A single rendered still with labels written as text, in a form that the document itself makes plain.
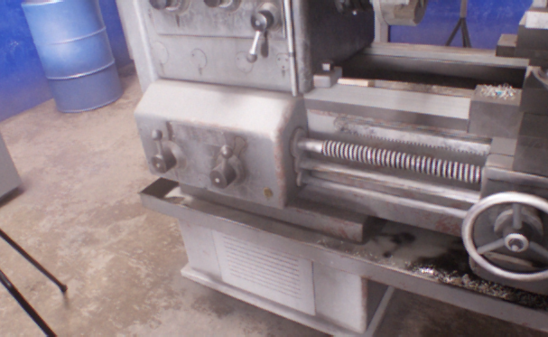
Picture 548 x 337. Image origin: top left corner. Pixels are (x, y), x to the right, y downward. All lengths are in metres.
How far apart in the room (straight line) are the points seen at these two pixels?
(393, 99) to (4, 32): 3.63
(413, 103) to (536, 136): 0.32
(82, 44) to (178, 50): 2.48
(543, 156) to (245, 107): 0.71
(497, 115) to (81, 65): 3.28
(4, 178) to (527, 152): 2.58
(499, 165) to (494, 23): 3.45
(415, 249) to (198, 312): 0.86
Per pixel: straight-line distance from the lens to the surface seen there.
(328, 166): 1.19
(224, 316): 1.73
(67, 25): 3.79
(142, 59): 1.52
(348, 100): 1.16
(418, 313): 1.70
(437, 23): 4.44
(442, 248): 1.35
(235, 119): 1.20
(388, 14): 1.21
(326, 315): 1.60
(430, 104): 1.11
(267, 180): 1.20
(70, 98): 3.96
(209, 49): 1.30
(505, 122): 1.06
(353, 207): 1.34
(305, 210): 1.36
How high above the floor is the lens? 1.27
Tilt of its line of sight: 30 degrees down
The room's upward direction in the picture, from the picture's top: 7 degrees counter-clockwise
